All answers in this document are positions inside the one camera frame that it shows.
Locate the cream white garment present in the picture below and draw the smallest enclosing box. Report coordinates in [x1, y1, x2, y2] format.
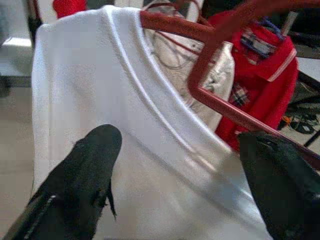
[143, 27, 236, 131]

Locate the red polo shirt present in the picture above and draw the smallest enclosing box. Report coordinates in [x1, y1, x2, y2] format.
[207, 11, 300, 151]

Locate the plain red shirt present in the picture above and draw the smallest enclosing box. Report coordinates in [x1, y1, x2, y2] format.
[52, 0, 87, 19]

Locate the thin red hanger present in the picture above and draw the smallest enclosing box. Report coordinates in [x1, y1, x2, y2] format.
[143, 0, 208, 56]

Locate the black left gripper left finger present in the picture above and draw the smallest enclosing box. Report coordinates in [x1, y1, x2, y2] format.
[0, 124, 123, 240]

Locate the purple hanger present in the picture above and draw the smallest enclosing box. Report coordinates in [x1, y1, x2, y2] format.
[254, 16, 286, 42]

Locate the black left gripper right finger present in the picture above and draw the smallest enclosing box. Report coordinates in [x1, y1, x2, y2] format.
[237, 131, 320, 240]

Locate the white t-shirt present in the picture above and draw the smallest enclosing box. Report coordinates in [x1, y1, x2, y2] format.
[31, 4, 273, 240]

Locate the thick red hanger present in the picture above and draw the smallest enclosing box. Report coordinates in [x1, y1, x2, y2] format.
[139, 0, 320, 173]

